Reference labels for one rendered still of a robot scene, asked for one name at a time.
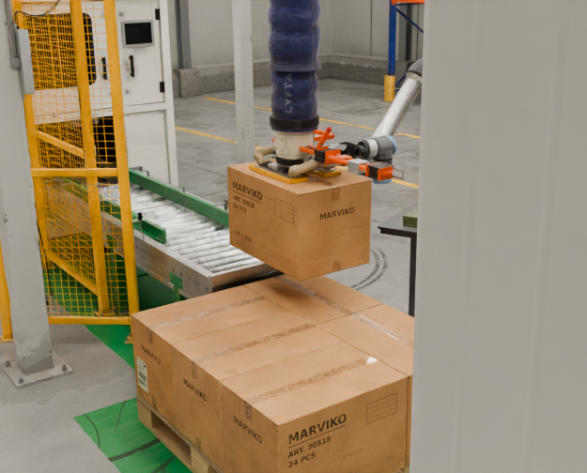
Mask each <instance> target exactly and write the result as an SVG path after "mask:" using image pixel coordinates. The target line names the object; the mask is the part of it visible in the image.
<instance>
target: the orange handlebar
mask: <svg viewBox="0 0 587 473"><path fill-rule="evenodd" d="M313 132H314V133H315V134H318V135H320V136H315V142H317V141H320V139H321V137H322V136H323V134H324V132H325V131H324V130H313ZM330 139H334V133H330V134H329V136H328V138H327V139H326V140H330ZM307 147H311V148H313V149H315V147H314V146H311V145H308V146H307ZM307 147H304V146H300V147H299V150H300V151H302V152H305V153H309V154H312V155H315V153H314V150H313V149H310V148H307ZM328 160H332V161H335V162H334V163H336V164H339V165H346V166H348V161H349V160H355V159H353V158H352V157H351V156H348V155H339V154H336V155H335V156H332V155H329V156H328ZM358 168H359V170H362V171H365V166H364V165H359V167H358ZM392 174H393V171H388V172H383V173H382V174H381V175H382V176H384V177H387V176H391V175H392Z"/></svg>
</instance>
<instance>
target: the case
mask: <svg viewBox="0 0 587 473"><path fill-rule="evenodd" d="M253 164H258V163H257V161H253V162H247V163H242V164H236V165H230V166H227V181H228V212H229V243H230V245H231V246H233V247H235V248H237V249H239V250H241V251H243V252H246V253H247V254H249V255H251V256H253V257H254V258H256V259H258V260H260V261H261V262H263V263H265V264H267V265H269V266H271V267H274V268H276V269H277V270H279V271H281V272H283V273H285V274H286V275H288V276H290V277H292V278H293V279H295V280H297V281H299V282H301V281H305V280H308V279H312V278H315V277H318V276H322V275H326V274H330V273H333V272H336V271H340V270H344V269H347V268H351V267H357V266H360V265H364V264H368V263H369V261H370V227H371V193H372V180H371V179H368V178H365V177H362V176H359V175H354V174H352V173H349V172H346V171H342V170H339V169H336V168H333V169H335V170H339V171H341V175H335V176H330V177H321V176H318V175H314V174H311V173H308V172H305V173H301V174H299V175H303V176H306V177H308V180H307V181H304V182H300V183H295V184H287V183H285V182H283V181H280V180H277V179H275V178H272V177H269V176H267V175H262V174H260V173H258V172H256V171H253V170H250V169H249V165H253Z"/></svg>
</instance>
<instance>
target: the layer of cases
mask: <svg viewBox="0 0 587 473"><path fill-rule="evenodd" d="M131 331H132V342H133V354H134V365H135V376H136V387H137V393H138V394H139V395H140V396H142V397H143V398H144V399H145V400H146V401H147V402H148V403H149V404H150V405H151V406H153V407H154V408H155V409H156V410H157V411H158V412H159V413H160V414H161V415H162V416H163V417H165V418H166V419H167V420H168V421H169V422H170V423H171V424H172V425H173V426H174V427H176V428H177V429H178V430H179V431H180V432H181V433H182V434H183V435H184V436H185V437H187V438H188V439H189V440H190V441H191V442H192V443H193V444H194V445H195V446H196V447H197V448H199V449H200V450H201V451H202V452H203V453H204V454H205V455H206V456H207V457H208V458H209V459H210V460H211V461H212V462H213V463H214V464H215V465H216V466H218V467H219V468H220V469H221V470H222V471H223V472H224V473H393V472H395V471H396V470H399V469H401V468H403V467H405V466H407V465H409V461H410V431H411V402H412V372H413V342H414V317H412V316H410V315H407V314H405V313H402V312H400V311H399V310H397V309H395V308H392V307H390V306H388V305H386V304H383V303H382V302H380V301H377V300H375V299H373V298H371V297H369V296H367V295H364V294H362V293H360V292H358V291H356V290H354V289H352V288H349V287H347V286H345V285H343V284H341V283H340V282H336V281H334V280H332V279H330V278H328V277H326V276H324V275H322V276H318V277H315V278H312V279H308V280H305V281H301V282H299V281H297V280H295V279H293V278H292V277H290V276H288V275H286V274H284V275H280V276H276V277H272V278H269V279H266V280H262V281H258V282H251V283H248V284H244V285H241V286H237V287H233V288H229V289H225V290H223V291H219V292H215V293H211V294H207V295H204V296H201V297H197V298H190V299H186V300H182V301H180V302H176V303H172V304H168V305H164V306H161V307H157V308H154V309H150V310H146V311H142V312H139V313H133V314H131Z"/></svg>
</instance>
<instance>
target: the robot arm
mask: <svg viewBox="0 0 587 473"><path fill-rule="evenodd" d="M422 73H423V58H420V59H419V60H417V61H416V62H415V63H414V64H412V66H411V67H410V68H409V69H408V71H407V73H406V77H407V79H406V81H405V82H404V83H403V85H402V86H401V88H400V90H399V91H398V93H397V95H396V96H395V98H394V100H393V102H392V104H391V105H390V107H389V109H388V111H387V112H386V114H385V116H383V118H382V120H381V121H380V123H379V125H378V127H377V129H376V130H375V132H374V134H373V135H372V137H371V138H370V137H368V139H362V140H361V141H360V142H359V143H357V144H353V143H350V142H342V143H337V144H335V145H332V144H330V146H329V147H328V148H329V149H341V155H348V156H351V157H352V158H353V159H355V160H356V159H358V158H359V156H361V157H363V158H364V160H367V161H374V162H380V163H382V162H385V163H388V164H391V165H393V154H394V153H395V152H396V150H397V144H396V141H395V139H394V137H393V136H394V133H395V132H396V130H397V128H398V127H399V125H400V123H401V122H402V120H403V118H404V116H405V115H406V113H407V111H408V110H409V107H410V106H411V104H412V103H413V102H414V100H415V98H416V97H417V95H418V93H419V92H420V90H421V88H422ZM372 181H373V183H374V184H387V183H390V182H392V179H391V178H390V179H385V180H380V181H377V180H376V179H374V178H373V180H372Z"/></svg>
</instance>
